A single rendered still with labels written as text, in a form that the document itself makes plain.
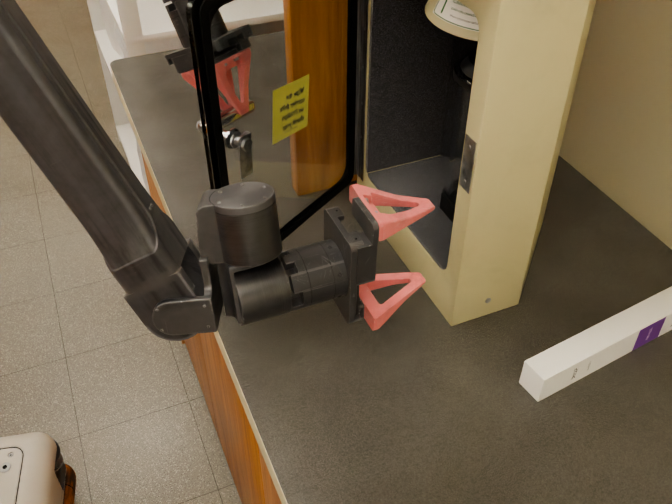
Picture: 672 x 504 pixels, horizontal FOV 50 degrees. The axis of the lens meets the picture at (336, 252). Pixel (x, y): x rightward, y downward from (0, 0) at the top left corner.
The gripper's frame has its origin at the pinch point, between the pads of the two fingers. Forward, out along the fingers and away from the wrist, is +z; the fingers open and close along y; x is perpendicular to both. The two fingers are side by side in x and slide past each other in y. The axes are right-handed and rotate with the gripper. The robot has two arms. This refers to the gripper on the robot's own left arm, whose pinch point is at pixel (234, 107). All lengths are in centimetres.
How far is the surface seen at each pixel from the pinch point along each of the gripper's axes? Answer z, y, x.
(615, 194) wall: 41, -24, -52
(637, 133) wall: 30, -30, -51
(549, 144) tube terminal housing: 15.5, -33.8, -13.9
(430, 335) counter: 36.9, -15.5, -2.9
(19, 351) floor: 60, 148, -6
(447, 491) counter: 43, -27, 16
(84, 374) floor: 70, 127, -11
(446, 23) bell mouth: -1.2, -25.8, -12.8
